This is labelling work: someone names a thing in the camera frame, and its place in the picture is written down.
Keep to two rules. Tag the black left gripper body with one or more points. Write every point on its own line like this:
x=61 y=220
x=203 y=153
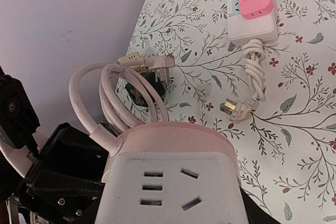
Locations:
x=64 y=184

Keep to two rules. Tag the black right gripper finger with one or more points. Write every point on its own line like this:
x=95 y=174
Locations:
x=255 y=214

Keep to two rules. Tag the white cube socket tiger print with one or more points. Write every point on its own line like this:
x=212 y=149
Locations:
x=172 y=188

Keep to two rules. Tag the pink round socket base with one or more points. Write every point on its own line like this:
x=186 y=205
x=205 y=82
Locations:
x=177 y=137

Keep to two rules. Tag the beige cube socket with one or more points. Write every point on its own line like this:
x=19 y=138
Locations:
x=131 y=58

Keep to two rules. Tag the white three-pin plug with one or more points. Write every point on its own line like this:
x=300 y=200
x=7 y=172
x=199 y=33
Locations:
x=238 y=111

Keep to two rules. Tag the floral tablecloth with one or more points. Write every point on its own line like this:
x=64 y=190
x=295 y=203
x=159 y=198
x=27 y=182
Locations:
x=286 y=149

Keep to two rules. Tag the white power strip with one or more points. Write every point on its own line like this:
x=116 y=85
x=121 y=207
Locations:
x=251 y=19

